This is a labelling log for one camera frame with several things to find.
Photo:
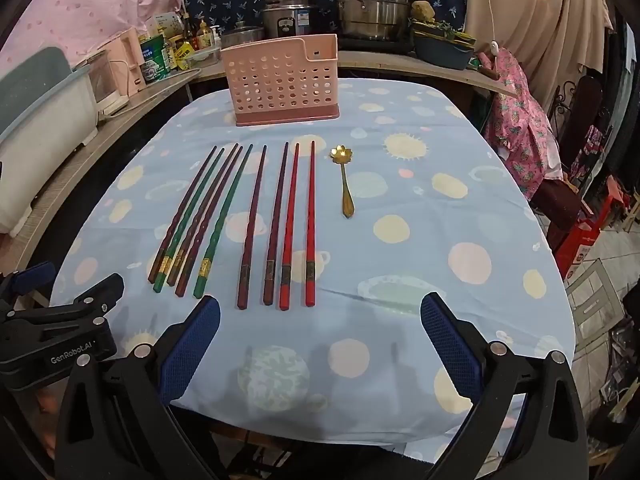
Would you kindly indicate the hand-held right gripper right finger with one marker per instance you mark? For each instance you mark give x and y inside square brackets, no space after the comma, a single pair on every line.
[450,350]

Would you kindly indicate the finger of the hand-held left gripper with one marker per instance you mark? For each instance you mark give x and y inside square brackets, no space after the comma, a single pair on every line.
[32,275]
[75,310]

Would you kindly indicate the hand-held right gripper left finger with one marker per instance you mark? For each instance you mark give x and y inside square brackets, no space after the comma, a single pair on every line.
[192,350]

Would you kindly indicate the dark red chopstick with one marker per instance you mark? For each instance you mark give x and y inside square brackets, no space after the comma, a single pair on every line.
[182,215]
[252,230]
[205,210]
[182,285]
[276,230]

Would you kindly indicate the green chopstick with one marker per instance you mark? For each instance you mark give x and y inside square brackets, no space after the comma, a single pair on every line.
[215,240]
[161,282]

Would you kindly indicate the bright red chopstick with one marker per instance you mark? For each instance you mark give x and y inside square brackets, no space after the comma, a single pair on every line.
[290,230]
[311,230]

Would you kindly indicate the gold flower spoon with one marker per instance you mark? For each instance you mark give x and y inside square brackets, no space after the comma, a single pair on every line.
[345,195]

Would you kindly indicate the pink perforated utensil holder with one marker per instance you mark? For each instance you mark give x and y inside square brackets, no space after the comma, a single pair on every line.
[280,80]

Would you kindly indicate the blue printed tablecloth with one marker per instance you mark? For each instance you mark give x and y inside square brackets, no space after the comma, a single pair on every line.
[400,240]

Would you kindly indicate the white plastic tub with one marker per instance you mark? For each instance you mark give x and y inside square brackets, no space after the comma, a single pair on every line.
[40,125]

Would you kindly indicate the red cardboard box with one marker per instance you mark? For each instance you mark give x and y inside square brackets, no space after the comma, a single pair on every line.
[582,240]

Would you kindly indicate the pink floral garment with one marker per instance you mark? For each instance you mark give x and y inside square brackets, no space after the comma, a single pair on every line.
[515,125]

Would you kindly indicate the green tin can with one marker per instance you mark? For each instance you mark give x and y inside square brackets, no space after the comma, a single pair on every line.
[154,62]

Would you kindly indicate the dark chair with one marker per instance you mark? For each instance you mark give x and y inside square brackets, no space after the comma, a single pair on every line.
[575,135]

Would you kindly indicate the yellow jar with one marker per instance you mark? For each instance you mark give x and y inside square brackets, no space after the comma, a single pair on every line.
[182,55]

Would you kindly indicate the pink dotted curtain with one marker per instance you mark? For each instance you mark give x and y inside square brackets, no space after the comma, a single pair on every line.
[90,5]

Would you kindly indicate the clear food container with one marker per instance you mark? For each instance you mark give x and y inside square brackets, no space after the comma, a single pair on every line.
[205,55]

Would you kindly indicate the dark sauce bottle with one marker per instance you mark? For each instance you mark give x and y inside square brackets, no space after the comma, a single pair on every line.
[189,32]

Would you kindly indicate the blue basin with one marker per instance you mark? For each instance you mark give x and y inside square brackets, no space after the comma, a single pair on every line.
[442,52]

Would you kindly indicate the small lidded steel pot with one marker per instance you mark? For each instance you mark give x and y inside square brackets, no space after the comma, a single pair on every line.
[242,35]

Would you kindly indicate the ginger root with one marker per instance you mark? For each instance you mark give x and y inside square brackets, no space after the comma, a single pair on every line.
[422,11]

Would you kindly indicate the beige curtain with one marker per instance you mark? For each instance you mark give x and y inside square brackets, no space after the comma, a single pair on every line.
[540,20]

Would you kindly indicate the steel rice cooker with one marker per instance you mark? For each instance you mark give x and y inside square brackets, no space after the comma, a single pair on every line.
[287,17]

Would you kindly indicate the large steel steamer pot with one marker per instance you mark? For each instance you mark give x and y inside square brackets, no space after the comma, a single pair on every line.
[372,5]

